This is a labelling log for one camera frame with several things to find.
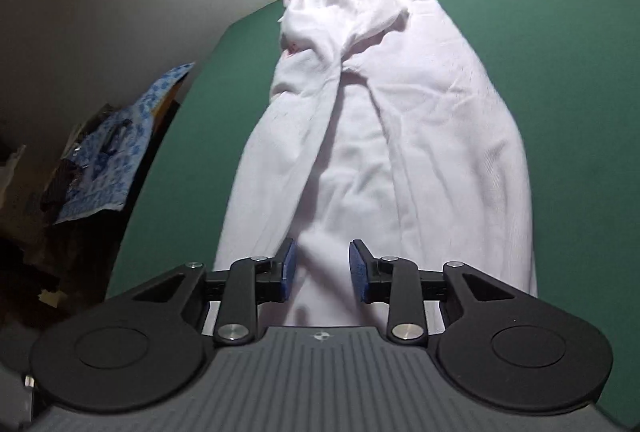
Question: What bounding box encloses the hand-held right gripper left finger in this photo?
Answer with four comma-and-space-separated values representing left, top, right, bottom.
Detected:
132, 237, 298, 347

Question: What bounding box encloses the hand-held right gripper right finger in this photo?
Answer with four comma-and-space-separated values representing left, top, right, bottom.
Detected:
348, 239, 516, 343

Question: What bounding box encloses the white t-shirt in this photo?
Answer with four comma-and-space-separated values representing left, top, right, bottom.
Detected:
212, 0, 538, 328

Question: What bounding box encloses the blue patterned cloth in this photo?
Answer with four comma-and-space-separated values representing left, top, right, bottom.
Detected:
52, 62, 196, 225

